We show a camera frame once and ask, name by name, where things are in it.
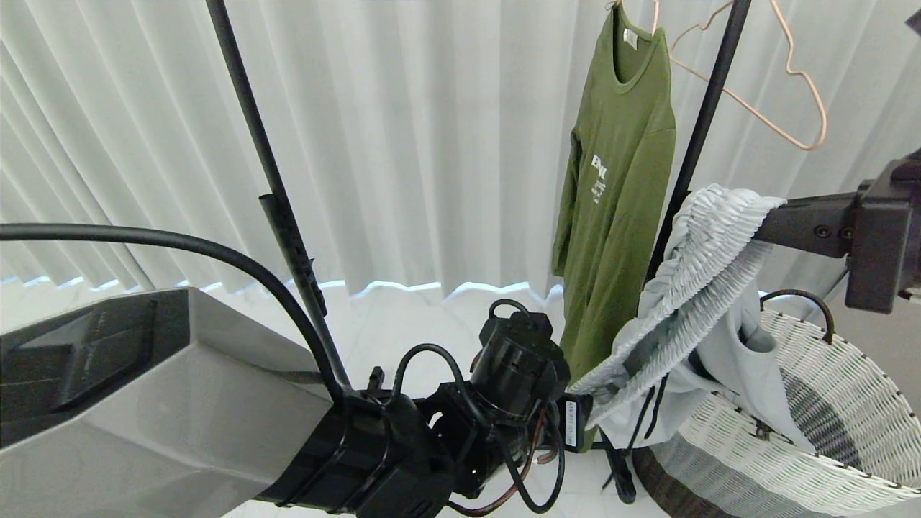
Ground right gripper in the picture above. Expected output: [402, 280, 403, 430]
[845, 147, 921, 314]

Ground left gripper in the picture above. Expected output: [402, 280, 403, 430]
[553, 392, 598, 454]

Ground pink clothes hanger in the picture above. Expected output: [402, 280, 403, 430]
[669, 0, 828, 152]
[608, 0, 663, 37]

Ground pale grey shorts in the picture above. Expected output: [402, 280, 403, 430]
[568, 183, 817, 454]

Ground green long-sleeved shirt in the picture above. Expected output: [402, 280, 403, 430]
[553, 4, 677, 450]

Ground white laundry basket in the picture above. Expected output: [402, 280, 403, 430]
[633, 289, 921, 518]

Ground black clothes rack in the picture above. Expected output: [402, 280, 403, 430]
[205, 0, 753, 504]

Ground white curtain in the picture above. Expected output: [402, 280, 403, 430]
[0, 0, 921, 317]

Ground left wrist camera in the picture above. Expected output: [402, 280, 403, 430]
[479, 312, 556, 349]

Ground black cable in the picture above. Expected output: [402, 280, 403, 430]
[392, 342, 567, 516]
[0, 223, 348, 404]

